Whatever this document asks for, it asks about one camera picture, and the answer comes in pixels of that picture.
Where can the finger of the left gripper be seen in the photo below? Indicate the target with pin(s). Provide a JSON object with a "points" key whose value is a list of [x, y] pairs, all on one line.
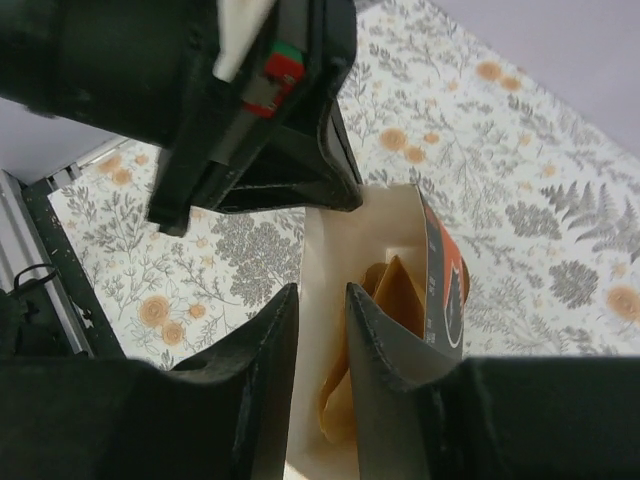
{"points": [[310, 175]]}

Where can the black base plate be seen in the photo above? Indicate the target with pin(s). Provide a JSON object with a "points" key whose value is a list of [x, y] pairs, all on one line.
{"points": [[89, 328]]}

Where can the orange coffee filter box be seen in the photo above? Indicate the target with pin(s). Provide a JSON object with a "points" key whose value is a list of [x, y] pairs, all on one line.
{"points": [[396, 249]]}

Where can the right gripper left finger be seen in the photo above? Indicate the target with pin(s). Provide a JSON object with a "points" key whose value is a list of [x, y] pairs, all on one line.
{"points": [[220, 414]]}

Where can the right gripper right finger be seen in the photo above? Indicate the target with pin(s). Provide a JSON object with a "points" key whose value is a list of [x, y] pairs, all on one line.
{"points": [[486, 417]]}

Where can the floral patterned table mat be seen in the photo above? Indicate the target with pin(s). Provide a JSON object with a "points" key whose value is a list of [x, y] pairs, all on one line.
{"points": [[544, 207]]}

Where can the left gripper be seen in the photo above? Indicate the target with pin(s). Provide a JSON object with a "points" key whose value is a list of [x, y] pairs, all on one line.
{"points": [[224, 79]]}

